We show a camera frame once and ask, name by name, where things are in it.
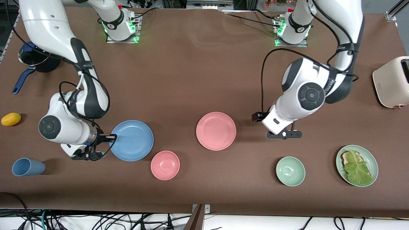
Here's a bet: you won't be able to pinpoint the blue plastic plate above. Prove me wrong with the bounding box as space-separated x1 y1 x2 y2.
110 120 154 162

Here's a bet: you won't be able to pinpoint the pink plastic plate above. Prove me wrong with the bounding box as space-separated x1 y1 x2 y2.
196 112 237 151

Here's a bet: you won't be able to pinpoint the pink plastic bowl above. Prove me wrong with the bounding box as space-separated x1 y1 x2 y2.
150 150 180 180

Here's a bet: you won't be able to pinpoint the green plastic bowl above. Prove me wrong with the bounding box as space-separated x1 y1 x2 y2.
276 156 306 187

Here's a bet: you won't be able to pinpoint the brown table cover sheet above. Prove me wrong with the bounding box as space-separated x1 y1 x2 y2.
0 6 409 218

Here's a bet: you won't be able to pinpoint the blue plastic cup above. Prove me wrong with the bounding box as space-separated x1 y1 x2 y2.
12 158 46 177

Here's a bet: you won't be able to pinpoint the yellow lemon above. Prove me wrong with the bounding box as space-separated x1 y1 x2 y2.
1 112 22 127

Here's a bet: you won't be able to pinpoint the toasted bread slice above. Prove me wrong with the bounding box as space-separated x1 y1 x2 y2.
341 151 361 166

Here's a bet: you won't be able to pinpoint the glass pot lid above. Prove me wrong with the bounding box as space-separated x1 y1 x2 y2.
18 41 48 66

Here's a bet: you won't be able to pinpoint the green lettuce leaf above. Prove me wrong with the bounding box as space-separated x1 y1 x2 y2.
343 149 374 186

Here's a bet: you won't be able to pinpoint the colourful background objects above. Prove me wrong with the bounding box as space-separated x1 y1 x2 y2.
264 0 289 9

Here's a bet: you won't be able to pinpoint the green plastic plate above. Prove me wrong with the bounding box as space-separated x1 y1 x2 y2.
336 145 379 187

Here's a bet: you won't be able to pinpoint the beige toaster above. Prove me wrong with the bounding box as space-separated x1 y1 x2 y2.
372 56 409 109

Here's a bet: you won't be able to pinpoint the aluminium profile bar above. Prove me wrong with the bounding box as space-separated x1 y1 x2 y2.
385 0 409 22

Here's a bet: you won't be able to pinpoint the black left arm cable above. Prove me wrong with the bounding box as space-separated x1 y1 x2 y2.
260 48 329 115

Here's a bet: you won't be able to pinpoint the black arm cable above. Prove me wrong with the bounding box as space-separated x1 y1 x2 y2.
6 0 111 160
260 48 329 115

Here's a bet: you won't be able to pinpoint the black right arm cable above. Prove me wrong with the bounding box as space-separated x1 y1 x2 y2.
6 0 111 160

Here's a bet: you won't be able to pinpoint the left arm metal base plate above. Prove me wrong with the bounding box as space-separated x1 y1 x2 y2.
274 18 309 48

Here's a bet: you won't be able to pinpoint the dark pot with blue handle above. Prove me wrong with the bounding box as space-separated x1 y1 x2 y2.
12 41 61 95

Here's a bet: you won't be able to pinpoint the black cable on table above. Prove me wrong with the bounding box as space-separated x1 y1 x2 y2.
222 9 282 28

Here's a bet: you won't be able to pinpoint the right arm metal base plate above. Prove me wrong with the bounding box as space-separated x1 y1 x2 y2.
106 14 141 44

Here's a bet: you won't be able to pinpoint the aluminium frame piece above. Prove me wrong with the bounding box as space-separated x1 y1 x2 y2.
186 0 234 11

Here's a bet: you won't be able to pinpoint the black base cable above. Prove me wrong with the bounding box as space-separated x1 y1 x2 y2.
129 7 160 21

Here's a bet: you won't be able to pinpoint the aluminium table edge rail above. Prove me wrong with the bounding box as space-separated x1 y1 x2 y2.
0 13 21 63

